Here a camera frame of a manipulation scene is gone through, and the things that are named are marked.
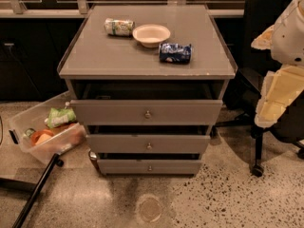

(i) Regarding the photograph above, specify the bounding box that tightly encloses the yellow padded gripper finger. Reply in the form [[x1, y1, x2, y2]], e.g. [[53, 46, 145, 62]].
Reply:
[[255, 65, 304, 128]]

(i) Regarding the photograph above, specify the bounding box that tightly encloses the grey top drawer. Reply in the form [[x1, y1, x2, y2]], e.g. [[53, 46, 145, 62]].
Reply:
[[70, 100, 222, 125]]

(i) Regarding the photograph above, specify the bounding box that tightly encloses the grey drawer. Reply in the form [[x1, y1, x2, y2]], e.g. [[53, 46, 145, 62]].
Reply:
[[87, 134, 210, 154], [97, 160, 201, 175], [70, 100, 222, 125]]

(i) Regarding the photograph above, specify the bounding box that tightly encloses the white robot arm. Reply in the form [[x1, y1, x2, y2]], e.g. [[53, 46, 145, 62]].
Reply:
[[251, 0, 304, 128]]

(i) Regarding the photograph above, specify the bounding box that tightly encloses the grey drawer cabinet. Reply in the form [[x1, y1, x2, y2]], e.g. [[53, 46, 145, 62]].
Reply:
[[59, 5, 237, 161]]

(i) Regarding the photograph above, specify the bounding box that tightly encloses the grey middle drawer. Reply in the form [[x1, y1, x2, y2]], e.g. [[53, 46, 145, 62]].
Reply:
[[87, 134, 210, 154]]

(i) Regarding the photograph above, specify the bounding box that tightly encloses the grey bottom drawer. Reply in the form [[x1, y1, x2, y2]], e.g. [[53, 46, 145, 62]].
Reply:
[[97, 160, 201, 175]]

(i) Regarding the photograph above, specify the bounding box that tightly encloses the black office chair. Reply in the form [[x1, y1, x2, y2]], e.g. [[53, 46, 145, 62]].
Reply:
[[217, 0, 304, 177]]

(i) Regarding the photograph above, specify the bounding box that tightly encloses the blue crushed soda can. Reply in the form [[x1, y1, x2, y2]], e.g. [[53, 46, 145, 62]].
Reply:
[[159, 43, 192, 64]]

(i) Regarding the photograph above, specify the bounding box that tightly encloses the beige paper bowl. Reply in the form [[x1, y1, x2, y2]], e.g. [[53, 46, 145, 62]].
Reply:
[[133, 24, 171, 48]]

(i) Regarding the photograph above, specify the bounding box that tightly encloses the green crushed soda can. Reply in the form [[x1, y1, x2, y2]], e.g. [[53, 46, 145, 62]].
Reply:
[[104, 18, 135, 36]]

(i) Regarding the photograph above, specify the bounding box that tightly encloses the round floor drain cover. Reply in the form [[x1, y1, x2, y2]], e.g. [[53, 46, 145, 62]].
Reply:
[[135, 194, 163, 223]]

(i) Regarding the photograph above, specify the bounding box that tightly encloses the green snack bag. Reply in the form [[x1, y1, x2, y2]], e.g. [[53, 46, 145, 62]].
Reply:
[[45, 107, 76, 128]]

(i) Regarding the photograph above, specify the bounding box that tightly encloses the clear plastic storage bin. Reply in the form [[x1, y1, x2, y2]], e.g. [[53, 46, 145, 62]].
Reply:
[[9, 91, 86, 164]]

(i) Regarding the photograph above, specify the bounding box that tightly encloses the orange bowl in bin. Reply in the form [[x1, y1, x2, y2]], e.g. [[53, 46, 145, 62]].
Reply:
[[30, 129, 54, 146]]

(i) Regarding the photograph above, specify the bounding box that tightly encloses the black chair leg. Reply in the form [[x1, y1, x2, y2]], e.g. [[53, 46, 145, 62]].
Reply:
[[0, 154, 64, 228]]

